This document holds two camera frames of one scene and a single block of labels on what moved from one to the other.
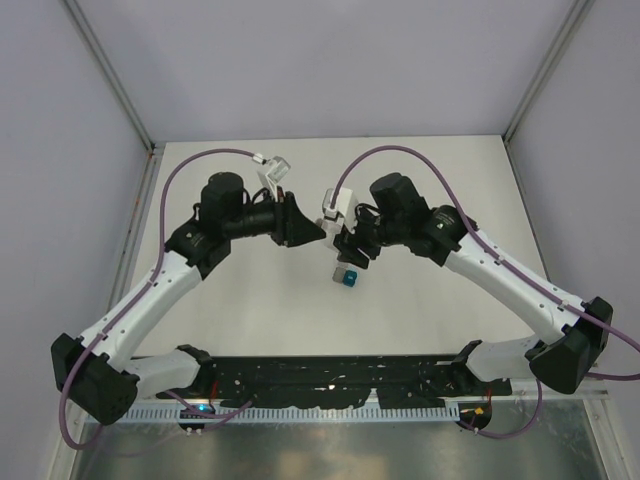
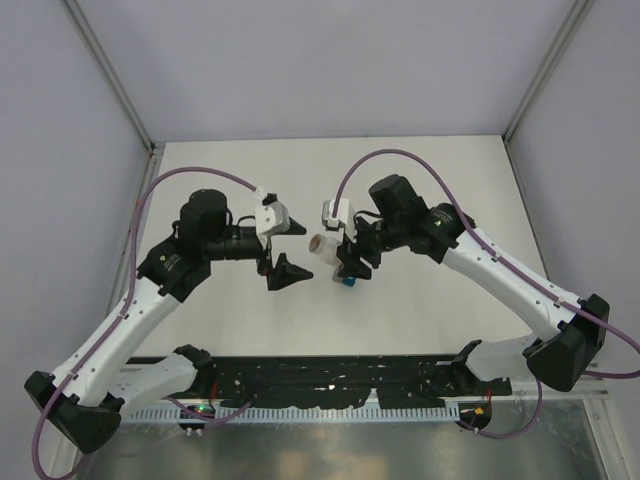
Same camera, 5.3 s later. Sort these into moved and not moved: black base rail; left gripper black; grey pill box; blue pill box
Moved: left gripper black
Not moved: black base rail; grey pill box; blue pill box
